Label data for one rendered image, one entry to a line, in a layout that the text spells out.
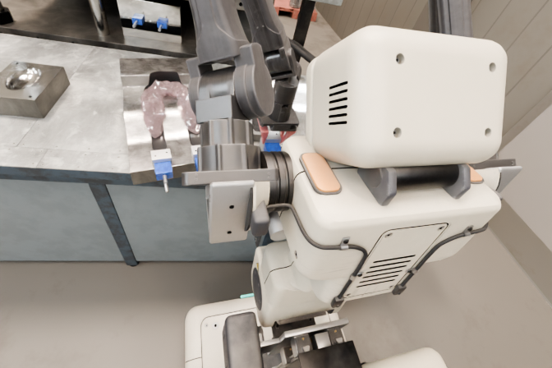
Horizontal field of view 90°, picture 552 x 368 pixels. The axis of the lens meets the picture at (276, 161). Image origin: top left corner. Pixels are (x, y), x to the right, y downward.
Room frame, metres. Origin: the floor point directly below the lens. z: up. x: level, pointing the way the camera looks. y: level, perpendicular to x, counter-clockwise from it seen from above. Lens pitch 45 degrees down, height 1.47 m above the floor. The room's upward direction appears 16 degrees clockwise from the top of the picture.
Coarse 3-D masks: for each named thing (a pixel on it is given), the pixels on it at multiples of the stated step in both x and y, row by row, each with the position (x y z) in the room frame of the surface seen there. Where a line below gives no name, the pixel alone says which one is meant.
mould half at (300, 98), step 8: (272, 80) 0.94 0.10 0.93; (304, 80) 1.00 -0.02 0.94; (304, 88) 0.96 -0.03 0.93; (296, 96) 0.91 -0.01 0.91; (304, 96) 0.93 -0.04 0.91; (296, 104) 0.89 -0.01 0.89; (304, 104) 0.90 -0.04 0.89; (296, 112) 0.85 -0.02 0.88; (304, 112) 0.87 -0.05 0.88; (304, 120) 0.82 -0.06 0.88; (304, 128) 0.77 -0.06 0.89; (280, 144) 0.65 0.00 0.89
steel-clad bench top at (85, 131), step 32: (0, 64) 0.75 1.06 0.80; (64, 64) 0.85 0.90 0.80; (96, 64) 0.91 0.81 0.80; (224, 64) 1.19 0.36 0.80; (64, 96) 0.68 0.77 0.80; (96, 96) 0.73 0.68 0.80; (0, 128) 0.48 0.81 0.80; (32, 128) 0.51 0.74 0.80; (64, 128) 0.54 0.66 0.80; (96, 128) 0.58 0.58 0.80; (0, 160) 0.38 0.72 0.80; (32, 160) 0.40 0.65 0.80; (64, 160) 0.43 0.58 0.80; (96, 160) 0.46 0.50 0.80; (128, 160) 0.49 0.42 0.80
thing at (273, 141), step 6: (270, 132) 0.61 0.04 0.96; (276, 132) 0.62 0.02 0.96; (270, 138) 0.58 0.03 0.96; (276, 138) 0.59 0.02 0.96; (264, 144) 0.57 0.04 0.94; (270, 144) 0.58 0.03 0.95; (276, 144) 0.58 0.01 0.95; (264, 150) 0.56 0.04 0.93; (270, 150) 0.55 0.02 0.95; (276, 150) 0.56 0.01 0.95
